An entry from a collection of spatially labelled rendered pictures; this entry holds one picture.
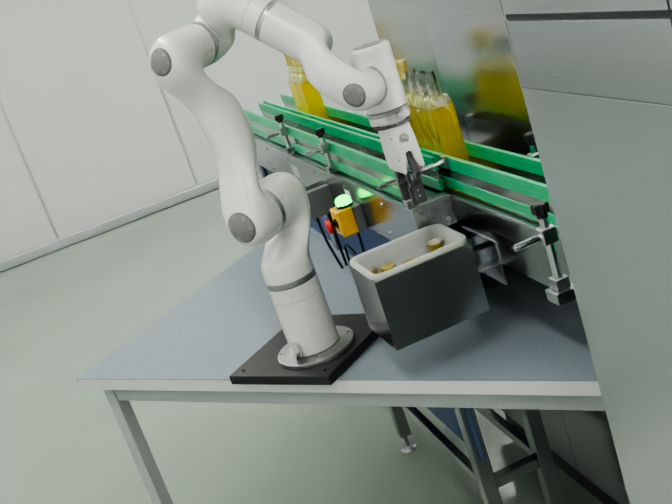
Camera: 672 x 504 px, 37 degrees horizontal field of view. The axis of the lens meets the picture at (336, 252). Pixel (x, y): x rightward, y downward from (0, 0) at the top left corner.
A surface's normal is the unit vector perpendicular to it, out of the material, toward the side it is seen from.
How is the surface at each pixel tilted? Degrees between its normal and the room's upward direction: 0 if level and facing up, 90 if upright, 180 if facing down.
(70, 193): 90
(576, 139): 90
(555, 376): 0
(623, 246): 90
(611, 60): 90
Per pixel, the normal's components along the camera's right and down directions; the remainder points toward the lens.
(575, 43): -0.91, 0.37
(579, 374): -0.30, -0.90
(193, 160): 0.30, 0.21
